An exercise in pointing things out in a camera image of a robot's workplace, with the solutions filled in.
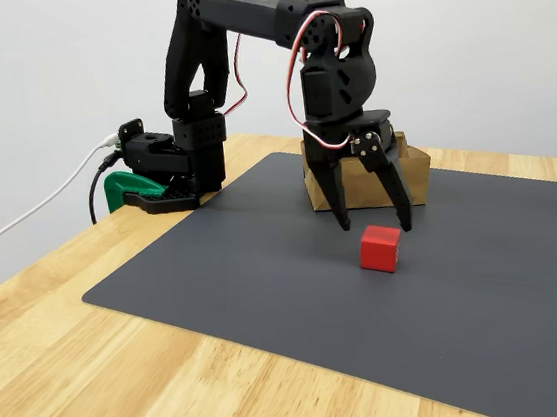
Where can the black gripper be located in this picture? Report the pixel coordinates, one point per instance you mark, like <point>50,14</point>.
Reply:
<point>338,136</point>

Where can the red rectangular block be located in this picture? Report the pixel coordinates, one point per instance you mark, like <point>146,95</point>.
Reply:
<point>378,251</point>

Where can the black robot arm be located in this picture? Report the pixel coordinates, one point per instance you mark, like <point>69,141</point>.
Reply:
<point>246,11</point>

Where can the brown paper box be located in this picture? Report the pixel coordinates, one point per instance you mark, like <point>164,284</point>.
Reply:
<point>418,172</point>

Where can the dark grey rubber mat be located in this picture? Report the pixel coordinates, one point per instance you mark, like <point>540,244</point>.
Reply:
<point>318,289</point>

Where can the green table clamp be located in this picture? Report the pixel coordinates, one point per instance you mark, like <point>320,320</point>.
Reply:
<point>120,188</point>

